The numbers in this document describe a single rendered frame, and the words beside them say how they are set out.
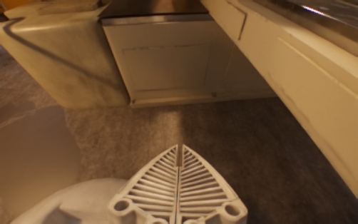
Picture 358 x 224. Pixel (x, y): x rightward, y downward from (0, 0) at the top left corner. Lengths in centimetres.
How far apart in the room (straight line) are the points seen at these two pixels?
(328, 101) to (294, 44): 12
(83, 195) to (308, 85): 59
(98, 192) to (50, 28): 80
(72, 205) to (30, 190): 64
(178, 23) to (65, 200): 83
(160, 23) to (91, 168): 89
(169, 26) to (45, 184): 109
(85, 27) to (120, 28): 17
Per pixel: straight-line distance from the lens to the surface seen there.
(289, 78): 33
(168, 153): 17
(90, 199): 51
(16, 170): 129
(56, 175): 109
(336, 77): 29
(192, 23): 82
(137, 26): 82
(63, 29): 95
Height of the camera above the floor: 80
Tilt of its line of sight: 51 degrees down
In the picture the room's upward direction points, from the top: 1 degrees counter-clockwise
